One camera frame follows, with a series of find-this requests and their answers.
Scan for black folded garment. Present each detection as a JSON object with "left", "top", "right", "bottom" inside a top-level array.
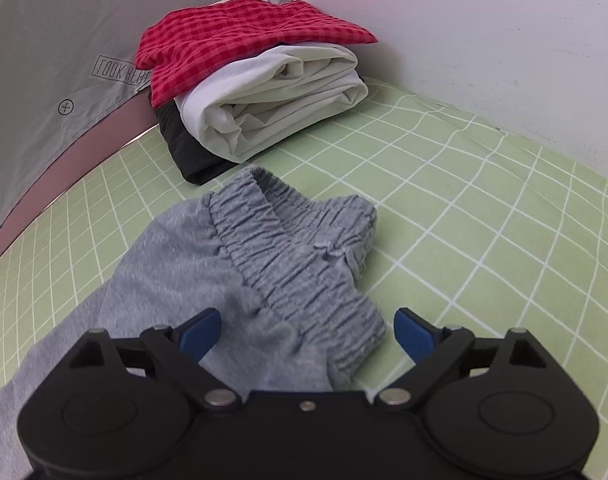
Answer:
[{"left": 156, "top": 99, "right": 239, "bottom": 185}]

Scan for grey pants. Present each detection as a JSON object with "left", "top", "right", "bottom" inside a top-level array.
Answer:
[{"left": 0, "top": 165, "right": 387, "bottom": 461}]

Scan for white folded garment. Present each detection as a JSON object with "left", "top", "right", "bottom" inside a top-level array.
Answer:
[{"left": 174, "top": 44, "right": 369, "bottom": 163}]

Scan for grey printed backdrop sheet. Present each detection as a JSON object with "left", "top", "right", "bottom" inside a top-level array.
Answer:
[{"left": 0, "top": 0, "right": 292, "bottom": 256}]

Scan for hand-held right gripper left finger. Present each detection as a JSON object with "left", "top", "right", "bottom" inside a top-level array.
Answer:
[{"left": 64, "top": 308, "right": 239, "bottom": 414}]

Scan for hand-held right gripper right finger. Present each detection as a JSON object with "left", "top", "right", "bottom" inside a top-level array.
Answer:
[{"left": 374, "top": 307, "right": 554, "bottom": 414}]

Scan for pink board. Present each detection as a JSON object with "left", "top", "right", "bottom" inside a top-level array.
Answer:
[{"left": 0, "top": 87, "right": 162, "bottom": 272}]

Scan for green grid bedsheet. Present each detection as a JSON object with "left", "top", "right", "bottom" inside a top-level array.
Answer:
[{"left": 0, "top": 75, "right": 608, "bottom": 480}]

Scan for red checked garment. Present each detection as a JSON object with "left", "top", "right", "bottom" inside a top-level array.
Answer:
[{"left": 135, "top": 1, "right": 379, "bottom": 109}]

